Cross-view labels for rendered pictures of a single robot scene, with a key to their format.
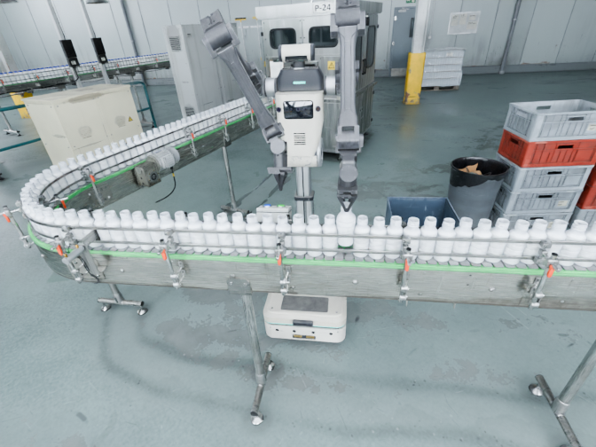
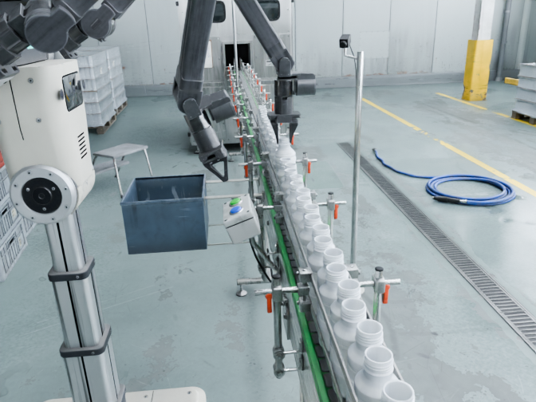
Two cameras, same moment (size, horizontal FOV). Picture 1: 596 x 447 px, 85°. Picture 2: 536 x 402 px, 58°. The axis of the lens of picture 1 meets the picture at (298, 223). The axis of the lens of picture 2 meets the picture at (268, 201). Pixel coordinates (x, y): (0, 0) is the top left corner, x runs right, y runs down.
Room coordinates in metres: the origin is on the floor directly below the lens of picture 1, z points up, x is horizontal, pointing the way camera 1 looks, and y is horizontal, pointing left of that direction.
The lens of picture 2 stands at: (1.44, 1.28, 1.58)
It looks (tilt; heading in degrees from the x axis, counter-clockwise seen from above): 21 degrees down; 256
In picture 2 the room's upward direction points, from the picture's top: 2 degrees counter-clockwise
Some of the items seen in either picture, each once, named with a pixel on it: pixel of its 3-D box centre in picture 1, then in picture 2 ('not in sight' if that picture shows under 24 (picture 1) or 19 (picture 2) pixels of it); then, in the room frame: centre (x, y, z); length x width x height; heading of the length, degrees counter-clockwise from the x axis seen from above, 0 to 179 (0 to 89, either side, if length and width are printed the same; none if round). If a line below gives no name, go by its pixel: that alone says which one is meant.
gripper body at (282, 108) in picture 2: (347, 178); (283, 107); (1.01, -0.18, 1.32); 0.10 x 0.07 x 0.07; 171
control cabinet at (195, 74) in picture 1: (196, 78); not in sight; (7.16, 1.87, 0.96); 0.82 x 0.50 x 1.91; 153
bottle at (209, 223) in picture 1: (211, 231); (312, 250); (1.10, 0.35, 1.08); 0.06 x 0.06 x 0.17
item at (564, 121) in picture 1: (555, 120); not in sight; (2.66, -2.18, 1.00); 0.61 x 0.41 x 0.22; 88
